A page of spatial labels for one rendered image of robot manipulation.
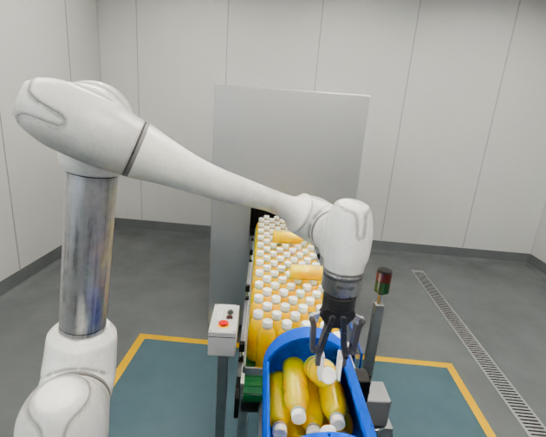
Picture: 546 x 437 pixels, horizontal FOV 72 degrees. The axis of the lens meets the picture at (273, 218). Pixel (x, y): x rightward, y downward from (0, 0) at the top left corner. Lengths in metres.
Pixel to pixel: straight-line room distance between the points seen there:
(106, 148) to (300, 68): 4.62
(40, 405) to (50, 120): 0.51
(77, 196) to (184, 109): 4.56
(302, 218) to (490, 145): 4.99
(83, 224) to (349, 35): 4.69
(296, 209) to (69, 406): 0.60
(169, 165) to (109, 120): 0.11
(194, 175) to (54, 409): 0.50
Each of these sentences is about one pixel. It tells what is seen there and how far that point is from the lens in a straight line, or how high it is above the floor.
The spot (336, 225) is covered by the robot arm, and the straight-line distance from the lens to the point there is 0.80.
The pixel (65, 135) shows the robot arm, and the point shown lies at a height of 1.82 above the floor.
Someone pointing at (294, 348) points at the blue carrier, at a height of 1.15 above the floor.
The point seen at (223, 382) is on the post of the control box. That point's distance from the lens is 1.66.
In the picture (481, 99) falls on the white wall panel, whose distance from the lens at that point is 5.67.
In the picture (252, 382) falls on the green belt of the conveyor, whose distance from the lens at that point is 1.53.
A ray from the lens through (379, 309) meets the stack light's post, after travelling 1.74.
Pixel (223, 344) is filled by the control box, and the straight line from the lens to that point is 1.45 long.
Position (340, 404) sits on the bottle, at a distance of 1.15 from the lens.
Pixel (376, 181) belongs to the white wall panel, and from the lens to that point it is 5.37.
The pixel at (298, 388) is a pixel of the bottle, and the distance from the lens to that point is 1.14.
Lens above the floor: 1.89
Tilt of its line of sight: 17 degrees down
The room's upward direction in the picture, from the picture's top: 4 degrees clockwise
